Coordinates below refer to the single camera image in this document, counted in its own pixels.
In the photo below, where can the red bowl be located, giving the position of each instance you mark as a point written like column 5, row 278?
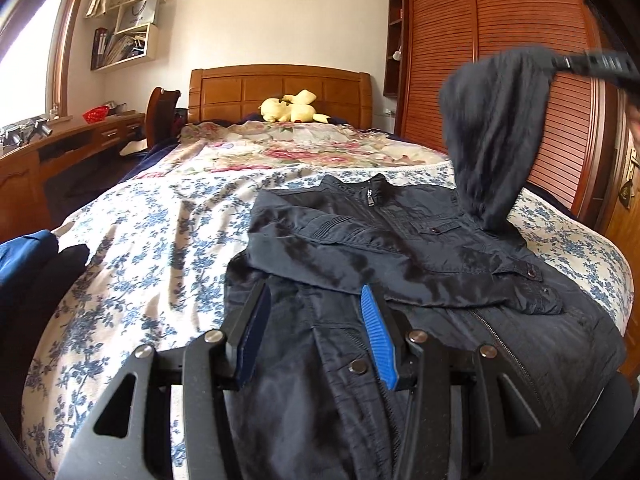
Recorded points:
column 96, row 114

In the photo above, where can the black metal clamp tool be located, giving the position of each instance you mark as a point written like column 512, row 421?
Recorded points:
column 25, row 130

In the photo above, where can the white wall shelf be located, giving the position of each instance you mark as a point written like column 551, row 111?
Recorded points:
column 150, row 45

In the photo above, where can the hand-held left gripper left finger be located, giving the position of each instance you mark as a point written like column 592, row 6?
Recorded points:
column 252, row 335

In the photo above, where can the black jacket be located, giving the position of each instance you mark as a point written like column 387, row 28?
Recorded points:
column 430, row 260

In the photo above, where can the blue folded clothing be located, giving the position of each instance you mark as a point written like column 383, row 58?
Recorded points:
column 25, row 265

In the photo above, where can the wooden chair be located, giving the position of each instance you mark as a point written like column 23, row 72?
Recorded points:
column 160, row 115

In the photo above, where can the black folded clothing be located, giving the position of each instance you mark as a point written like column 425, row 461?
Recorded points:
column 70, row 270

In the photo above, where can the wooden desk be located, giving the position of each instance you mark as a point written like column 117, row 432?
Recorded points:
column 30, row 180

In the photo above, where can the blue floral blanket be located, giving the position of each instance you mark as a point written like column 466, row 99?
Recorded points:
column 150, row 250

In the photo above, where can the pink floral quilt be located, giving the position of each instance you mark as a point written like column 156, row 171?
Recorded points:
column 280, row 150

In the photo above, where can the wooden louvred wardrobe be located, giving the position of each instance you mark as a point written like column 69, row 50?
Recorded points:
column 500, row 15

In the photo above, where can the wooden door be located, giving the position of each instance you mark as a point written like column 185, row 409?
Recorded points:
column 622, row 240

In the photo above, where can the yellow plush toy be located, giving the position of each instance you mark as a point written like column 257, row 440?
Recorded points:
column 292, row 109

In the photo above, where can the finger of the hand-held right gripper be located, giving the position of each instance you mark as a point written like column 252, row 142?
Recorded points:
column 595, row 64

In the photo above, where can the row of books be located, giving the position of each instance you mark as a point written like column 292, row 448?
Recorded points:
column 115, row 47

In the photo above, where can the hanging brass door ornament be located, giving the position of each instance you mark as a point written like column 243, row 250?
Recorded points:
column 625, row 196

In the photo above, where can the wooden bed headboard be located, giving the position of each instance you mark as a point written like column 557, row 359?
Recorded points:
column 240, row 95

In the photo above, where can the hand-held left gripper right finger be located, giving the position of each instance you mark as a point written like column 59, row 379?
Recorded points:
column 377, row 340

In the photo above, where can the wooden framed window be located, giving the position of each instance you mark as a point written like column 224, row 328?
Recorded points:
column 30, row 60

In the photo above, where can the white paper bag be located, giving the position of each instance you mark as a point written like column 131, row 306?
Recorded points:
column 136, row 16

